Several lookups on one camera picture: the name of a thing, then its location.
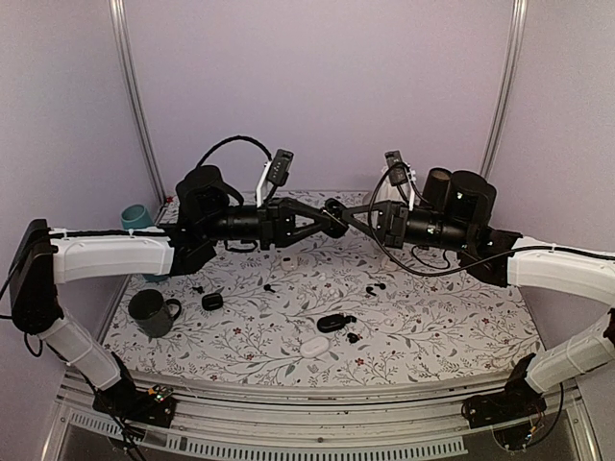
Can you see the black earbud front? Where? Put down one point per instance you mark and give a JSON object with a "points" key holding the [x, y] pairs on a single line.
{"points": [[353, 338]]}

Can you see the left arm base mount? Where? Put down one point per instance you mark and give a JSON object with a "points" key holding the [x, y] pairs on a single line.
{"points": [[124, 401]]}

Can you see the dark grey mug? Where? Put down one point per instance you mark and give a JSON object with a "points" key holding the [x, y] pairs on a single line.
{"points": [[153, 314]]}

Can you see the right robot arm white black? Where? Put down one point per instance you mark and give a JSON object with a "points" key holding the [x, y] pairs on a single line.
{"points": [[453, 214]]}

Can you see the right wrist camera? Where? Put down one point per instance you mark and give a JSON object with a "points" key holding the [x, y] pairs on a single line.
{"points": [[400, 181]]}

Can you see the black cylinder tube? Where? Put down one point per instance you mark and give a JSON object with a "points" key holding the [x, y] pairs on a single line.
{"points": [[435, 191]]}

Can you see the small black earbud case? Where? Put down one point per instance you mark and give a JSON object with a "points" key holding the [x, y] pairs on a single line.
{"points": [[212, 301]]}

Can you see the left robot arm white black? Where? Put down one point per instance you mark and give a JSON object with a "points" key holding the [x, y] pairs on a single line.
{"points": [[210, 211]]}

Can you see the floral table mat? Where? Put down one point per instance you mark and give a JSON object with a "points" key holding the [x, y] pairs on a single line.
{"points": [[418, 329]]}

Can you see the black earbud right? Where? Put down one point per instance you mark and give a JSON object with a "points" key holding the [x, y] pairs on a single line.
{"points": [[371, 289]]}

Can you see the left metal corner post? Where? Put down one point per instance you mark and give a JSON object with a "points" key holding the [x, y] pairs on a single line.
{"points": [[120, 30]]}

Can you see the black open oval case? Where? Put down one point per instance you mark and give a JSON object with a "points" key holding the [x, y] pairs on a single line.
{"points": [[334, 322]]}

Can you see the white earbud case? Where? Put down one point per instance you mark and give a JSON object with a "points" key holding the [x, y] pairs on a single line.
{"points": [[314, 347]]}

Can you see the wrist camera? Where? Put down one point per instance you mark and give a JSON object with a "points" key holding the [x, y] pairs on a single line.
{"points": [[400, 181], [275, 175]]}

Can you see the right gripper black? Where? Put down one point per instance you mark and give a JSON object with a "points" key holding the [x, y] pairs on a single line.
{"points": [[395, 237]]}

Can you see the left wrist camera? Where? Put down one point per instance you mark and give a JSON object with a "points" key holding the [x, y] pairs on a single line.
{"points": [[275, 175]]}

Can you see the metal corner post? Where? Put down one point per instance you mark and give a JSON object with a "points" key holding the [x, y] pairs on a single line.
{"points": [[120, 30], [513, 51]]}

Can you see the teal cup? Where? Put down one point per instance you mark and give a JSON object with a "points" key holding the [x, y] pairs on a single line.
{"points": [[137, 217]]}

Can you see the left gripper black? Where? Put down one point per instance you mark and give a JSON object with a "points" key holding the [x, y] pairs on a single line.
{"points": [[278, 220]]}

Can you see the right metal corner post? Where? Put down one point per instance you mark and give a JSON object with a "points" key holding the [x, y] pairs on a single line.
{"points": [[513, 51]]}

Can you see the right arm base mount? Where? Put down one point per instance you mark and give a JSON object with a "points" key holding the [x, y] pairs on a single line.
{"points": [[517, 400]]}

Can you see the white ribbed vase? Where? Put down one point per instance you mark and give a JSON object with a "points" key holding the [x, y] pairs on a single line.
{"points": [[382, 197]]}

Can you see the black round earbud case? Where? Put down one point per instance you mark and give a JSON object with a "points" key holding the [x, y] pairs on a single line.
{"points": [[334, 209]]}

